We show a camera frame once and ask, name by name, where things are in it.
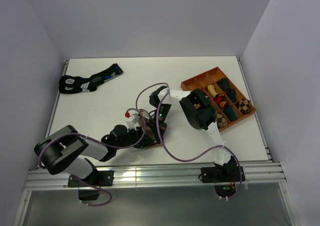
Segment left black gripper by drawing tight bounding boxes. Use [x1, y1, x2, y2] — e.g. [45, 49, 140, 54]
[115, 126, 154, 150]

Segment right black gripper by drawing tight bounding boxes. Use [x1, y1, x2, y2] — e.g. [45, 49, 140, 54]
[146, 103, 172, 144]

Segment brown sock red stripes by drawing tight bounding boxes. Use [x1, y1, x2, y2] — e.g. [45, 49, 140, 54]
[139, 109, 162, 147]

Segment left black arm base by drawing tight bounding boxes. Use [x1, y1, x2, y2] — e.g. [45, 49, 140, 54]
[67, 170, 114, 207]

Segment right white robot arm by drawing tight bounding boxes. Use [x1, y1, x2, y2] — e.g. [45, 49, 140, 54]
[147, 86, 240, 181]

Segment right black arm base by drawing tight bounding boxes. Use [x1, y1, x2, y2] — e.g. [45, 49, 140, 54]
[198, 156, 246, 202]

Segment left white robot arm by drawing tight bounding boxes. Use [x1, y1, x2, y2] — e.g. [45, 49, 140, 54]
[34, 125, 156, 186]

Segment yellow rolled sock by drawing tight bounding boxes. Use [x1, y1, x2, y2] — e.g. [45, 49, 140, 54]
[207, 85, 218, 98]

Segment red black rolled sock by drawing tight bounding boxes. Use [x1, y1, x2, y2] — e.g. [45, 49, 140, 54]
[213, 93, 229, 109]

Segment brown argyle rolled sock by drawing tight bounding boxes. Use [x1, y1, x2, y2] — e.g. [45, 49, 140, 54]
[215, 112, 229, 128]

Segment dark green rolled sock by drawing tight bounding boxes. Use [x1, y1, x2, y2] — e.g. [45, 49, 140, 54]
[217, 77, 231, 92]

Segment orange compartment tray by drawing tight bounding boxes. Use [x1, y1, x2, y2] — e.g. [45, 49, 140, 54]
[180, 67, 256, 131]

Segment dark teal rolled sock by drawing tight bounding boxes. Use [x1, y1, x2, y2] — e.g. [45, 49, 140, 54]
[227, 89, 237, 103]

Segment black blue patterned sock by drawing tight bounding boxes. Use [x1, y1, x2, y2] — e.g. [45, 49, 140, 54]
[58, 63, 124, 94]

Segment brown checkered rolled sock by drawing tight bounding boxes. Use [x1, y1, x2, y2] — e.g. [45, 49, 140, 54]
[238, 98, 251, 115]

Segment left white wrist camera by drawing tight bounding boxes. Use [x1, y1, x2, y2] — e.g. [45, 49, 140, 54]
[125, 112, 141, 130]

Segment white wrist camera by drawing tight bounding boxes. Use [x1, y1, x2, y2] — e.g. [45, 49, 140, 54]
[125, 112, 141, 130]
[141, 109, 153, 119]

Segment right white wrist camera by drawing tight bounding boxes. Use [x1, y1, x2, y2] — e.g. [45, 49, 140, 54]
[141, 109, 153, 119]

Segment aluminium table rail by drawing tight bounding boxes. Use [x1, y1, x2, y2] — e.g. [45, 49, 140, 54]
[23, 162, 286, 191]

